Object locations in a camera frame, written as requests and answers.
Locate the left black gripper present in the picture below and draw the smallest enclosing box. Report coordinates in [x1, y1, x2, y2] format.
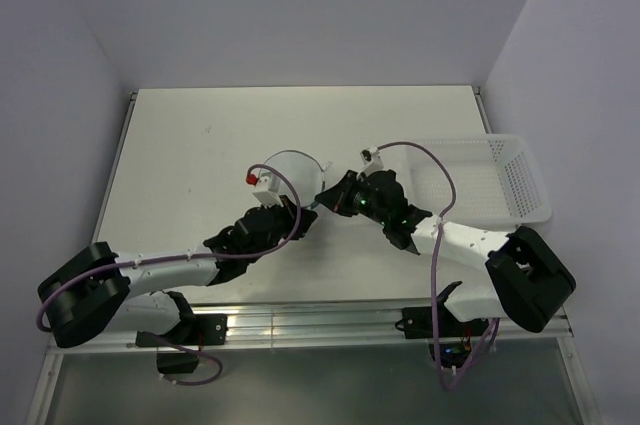
[246, 194, 317, 263]

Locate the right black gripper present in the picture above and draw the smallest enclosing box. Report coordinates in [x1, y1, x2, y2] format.
[317, 169, 389, 226]

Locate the white mesh laundry bag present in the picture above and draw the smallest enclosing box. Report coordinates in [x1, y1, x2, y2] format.
[264, 149, 332, 210]

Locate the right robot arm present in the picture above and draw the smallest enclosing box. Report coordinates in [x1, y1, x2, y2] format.
[315, 170, 577, 335]

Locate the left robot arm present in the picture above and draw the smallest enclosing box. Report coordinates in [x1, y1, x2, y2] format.
[36, 200, 318, 349]

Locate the white plastic mesh basket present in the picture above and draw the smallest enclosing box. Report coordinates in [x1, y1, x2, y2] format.
[403, 134, 552, 229]

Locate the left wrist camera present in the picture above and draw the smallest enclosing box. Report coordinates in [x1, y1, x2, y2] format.
[246, 172, 283, 207]

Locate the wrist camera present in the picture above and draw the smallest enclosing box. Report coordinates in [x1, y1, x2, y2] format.
[246, 172, 283, 207]
[360, 146, 384, 177]

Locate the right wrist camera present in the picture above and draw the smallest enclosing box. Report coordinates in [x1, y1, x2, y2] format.
[360, 146, 384, 177]

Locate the aluminium frame rail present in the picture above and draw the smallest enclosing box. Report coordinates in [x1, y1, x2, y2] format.
[46, 299, 573, 355]

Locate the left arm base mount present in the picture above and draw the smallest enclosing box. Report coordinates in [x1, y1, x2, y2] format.
[134, 314, 228, 386]

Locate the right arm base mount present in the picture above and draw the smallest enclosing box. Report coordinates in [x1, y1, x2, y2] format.
[394, 306, 490, 369]

